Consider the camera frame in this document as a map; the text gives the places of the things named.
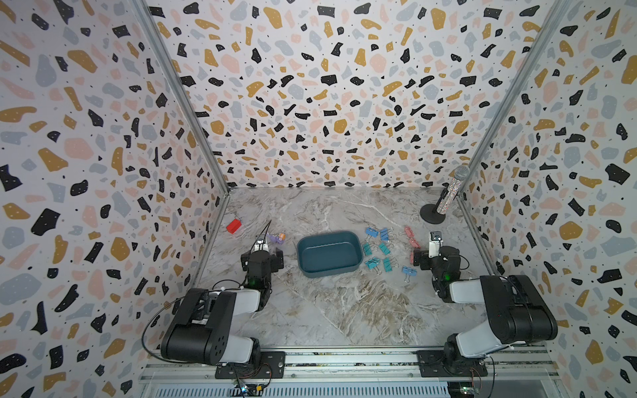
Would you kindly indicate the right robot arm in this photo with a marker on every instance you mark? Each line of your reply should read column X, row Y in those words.
column 515, row 310

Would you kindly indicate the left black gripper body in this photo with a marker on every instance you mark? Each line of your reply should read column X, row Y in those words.
column 275, row 262

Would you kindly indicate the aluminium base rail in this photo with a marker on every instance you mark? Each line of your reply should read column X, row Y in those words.
column 361, row 372

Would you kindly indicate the glitter microphone on black stand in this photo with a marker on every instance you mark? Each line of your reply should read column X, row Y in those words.
column 436, row 213

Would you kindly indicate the teal plastic storage box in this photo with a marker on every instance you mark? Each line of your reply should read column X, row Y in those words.
column 327, row 254

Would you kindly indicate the purple toy figure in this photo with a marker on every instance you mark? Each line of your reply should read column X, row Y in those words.
column 277, row 239

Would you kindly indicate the red small block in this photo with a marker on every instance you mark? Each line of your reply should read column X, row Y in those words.
column 234, row 226

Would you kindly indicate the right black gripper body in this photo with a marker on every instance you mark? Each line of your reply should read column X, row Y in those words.
column 425, row 262

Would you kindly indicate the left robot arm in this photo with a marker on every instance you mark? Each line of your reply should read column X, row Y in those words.
column 201, row 329

